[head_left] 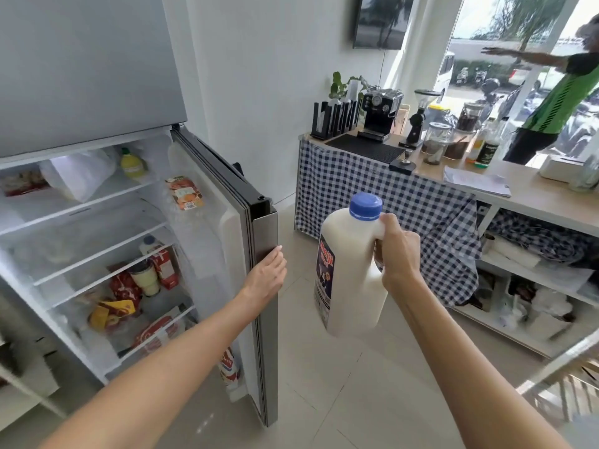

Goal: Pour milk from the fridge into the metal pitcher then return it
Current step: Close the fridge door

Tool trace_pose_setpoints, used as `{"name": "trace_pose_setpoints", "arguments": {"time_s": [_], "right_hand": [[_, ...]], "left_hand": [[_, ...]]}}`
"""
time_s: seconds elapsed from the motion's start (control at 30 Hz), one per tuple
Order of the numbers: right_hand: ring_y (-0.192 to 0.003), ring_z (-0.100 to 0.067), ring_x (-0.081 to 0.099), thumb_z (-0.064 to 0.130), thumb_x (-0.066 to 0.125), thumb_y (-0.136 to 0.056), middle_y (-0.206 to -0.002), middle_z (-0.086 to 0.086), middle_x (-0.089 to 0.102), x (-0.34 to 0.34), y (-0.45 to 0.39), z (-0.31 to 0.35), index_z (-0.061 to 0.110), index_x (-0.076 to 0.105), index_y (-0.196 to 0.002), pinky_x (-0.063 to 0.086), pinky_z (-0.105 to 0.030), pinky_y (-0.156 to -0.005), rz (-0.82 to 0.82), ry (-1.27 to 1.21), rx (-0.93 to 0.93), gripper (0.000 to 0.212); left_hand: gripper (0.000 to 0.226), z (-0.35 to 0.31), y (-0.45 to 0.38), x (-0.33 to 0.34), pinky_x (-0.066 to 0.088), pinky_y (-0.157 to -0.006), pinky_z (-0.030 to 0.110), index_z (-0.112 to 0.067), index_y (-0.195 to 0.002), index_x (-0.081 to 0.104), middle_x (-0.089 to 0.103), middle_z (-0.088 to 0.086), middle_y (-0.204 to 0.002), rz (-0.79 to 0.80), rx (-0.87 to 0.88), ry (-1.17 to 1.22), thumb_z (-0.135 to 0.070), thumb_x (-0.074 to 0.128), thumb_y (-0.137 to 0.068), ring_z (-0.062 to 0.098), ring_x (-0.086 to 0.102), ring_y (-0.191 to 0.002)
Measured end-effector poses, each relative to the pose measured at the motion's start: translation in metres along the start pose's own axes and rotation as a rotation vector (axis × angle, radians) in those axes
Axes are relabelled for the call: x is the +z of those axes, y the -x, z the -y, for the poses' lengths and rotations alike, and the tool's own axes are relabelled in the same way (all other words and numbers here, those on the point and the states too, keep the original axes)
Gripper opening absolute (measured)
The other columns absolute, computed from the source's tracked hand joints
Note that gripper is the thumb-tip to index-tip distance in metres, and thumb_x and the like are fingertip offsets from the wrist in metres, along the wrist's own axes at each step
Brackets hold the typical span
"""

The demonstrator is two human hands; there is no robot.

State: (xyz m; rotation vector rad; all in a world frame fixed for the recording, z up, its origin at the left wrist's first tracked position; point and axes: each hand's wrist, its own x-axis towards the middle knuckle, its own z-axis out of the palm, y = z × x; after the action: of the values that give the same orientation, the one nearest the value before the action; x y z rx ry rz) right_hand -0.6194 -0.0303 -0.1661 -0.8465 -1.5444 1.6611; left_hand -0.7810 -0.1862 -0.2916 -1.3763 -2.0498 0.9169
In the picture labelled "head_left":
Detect person's right hand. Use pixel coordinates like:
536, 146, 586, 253
373, 212, 422, 291

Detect person's left hand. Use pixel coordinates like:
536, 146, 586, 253
241, 246, 288, 314

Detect white milk jug blue cap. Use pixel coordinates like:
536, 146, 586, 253
314, 192, 390, 340

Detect silver fridge door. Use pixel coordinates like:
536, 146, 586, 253
170, 124, 280, 429

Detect person's left forearm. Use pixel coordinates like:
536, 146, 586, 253
40, 287, 268, 449

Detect person's right forearm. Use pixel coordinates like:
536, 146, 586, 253
383, 274, 575, 449

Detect coffee tamper on black stand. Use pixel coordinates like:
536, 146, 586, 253
389, 148, 417, 174

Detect black rubber bar mat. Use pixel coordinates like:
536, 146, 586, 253
325, 133, 407, 164

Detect small glass jar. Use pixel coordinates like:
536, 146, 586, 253
421, 122, 453, 167

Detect stack of white papers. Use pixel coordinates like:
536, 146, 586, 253
443, 165, 512, 198

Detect black coffee grinder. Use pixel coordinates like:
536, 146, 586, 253
398, 88, 441, 148

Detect red white milk carton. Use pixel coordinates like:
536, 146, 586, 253
139, 234, 179, 291

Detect orange snack packet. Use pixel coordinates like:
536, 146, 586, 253
164, 176, 206, 211

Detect black espresso machine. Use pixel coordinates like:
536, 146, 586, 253
358, 88, 404, 143

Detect white sauce bottle red label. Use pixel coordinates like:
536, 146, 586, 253
219, 347, 242, 387

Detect yellow syrup bottle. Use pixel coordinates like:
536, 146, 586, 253
467, 118, 488, 164

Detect black cup holder rack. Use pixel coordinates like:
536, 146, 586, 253
311, 98, 364, 140

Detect glass jar of coffee beans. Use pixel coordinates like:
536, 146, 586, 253
444, 102, 484, 161

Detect dark syrup bottle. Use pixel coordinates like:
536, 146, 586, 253
476, 118, 502, 169

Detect folded white towels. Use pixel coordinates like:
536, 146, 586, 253
487, 238, 544, 270

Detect cream cup with dark rim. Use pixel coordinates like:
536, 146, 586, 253
128, 262, 162, 298

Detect red white flat package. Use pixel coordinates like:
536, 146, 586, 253
130, 315, 181, 354

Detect green potted plant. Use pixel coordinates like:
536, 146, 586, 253
329, 71, 371, 101

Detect white counter shelf unit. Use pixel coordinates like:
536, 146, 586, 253
299, 130, 599, 361

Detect red snack bag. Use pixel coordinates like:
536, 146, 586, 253
110, 270, 142, 305

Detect crumpled blue checkered cloth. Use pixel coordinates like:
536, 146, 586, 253
486, 212, 599, 268

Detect white van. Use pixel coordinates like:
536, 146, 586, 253
434, 51, 456, 97

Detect yellow lemon juice bottle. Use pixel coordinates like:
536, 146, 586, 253
120, 147, 149, 179

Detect yellow food packet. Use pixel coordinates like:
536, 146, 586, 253
87, 298, 142, 333

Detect white box appliance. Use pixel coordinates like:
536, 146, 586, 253
538, 153, 588, 183

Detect white plastic bag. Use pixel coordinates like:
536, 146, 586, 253
39, 151, 119, 203

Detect white wooden chair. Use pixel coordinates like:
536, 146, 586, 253
515, 338, 599, 427

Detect silver fridge body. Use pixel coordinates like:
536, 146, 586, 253
0, 128, 256, 428

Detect red food package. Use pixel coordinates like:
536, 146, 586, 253
2, 170, 48, 197

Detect silver freezer door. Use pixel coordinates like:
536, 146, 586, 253
0, 0, 189, 159

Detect black wall television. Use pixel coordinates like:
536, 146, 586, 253
352, 0, 416, 51

